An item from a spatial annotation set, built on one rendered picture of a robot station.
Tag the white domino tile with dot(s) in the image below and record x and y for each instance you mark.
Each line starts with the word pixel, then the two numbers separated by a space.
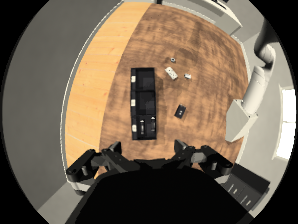
pixel 171 73

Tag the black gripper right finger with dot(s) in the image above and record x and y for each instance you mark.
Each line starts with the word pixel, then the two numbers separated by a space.
pixel 210 161

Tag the black rack of three bins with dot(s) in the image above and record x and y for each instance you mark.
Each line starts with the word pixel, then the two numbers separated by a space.
pixel 142 102

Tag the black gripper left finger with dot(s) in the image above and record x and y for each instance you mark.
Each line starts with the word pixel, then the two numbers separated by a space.
pixel 82 172

